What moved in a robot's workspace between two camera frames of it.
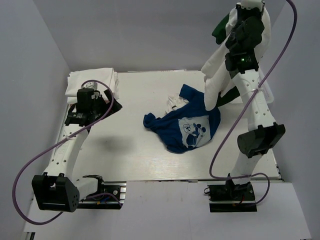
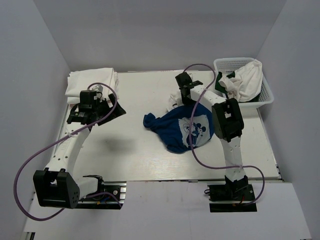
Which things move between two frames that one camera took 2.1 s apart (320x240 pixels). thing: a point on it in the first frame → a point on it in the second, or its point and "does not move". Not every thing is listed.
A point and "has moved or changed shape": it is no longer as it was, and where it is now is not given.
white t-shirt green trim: (220, 86) has moved or changed shape
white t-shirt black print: (174, 102) does not move
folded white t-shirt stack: (76, 79) does not move
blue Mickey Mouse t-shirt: (190, 125) does not move
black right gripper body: (243, 15) → (188, 100)
